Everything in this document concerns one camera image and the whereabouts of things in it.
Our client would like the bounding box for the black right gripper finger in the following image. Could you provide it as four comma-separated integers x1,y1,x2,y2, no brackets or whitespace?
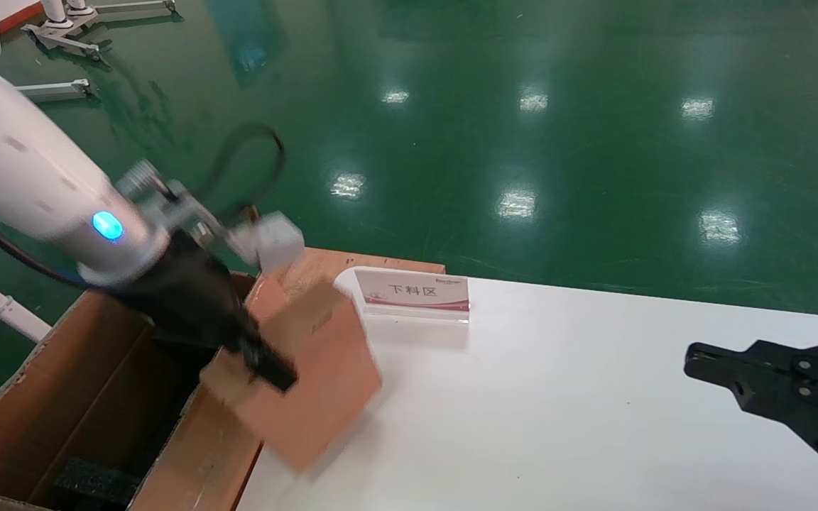
685,337,818,490

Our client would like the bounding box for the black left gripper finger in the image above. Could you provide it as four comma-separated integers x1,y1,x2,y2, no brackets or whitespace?
237,322,300,393

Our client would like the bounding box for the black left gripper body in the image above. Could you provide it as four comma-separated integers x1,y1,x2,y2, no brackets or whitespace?
116,231,262,357

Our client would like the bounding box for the small cardboard box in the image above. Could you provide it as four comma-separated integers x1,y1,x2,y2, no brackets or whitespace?
200,273,383,475

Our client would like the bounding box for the large open cardboard box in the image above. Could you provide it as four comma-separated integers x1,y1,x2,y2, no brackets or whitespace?
0,273,289,511

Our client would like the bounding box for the white and red table sign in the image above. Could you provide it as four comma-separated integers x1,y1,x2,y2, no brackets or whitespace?
354,267,471,325

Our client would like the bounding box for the black foam pad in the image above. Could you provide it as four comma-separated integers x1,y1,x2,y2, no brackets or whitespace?
54,458,142,508

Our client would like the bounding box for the white metal stand base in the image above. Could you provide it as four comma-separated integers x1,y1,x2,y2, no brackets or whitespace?
21,0,177,62

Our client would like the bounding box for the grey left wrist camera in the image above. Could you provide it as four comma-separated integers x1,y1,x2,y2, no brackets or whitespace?
227,211,306,275

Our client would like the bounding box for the long black arm cable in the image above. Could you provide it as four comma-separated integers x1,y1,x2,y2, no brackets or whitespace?
0,181,94,290

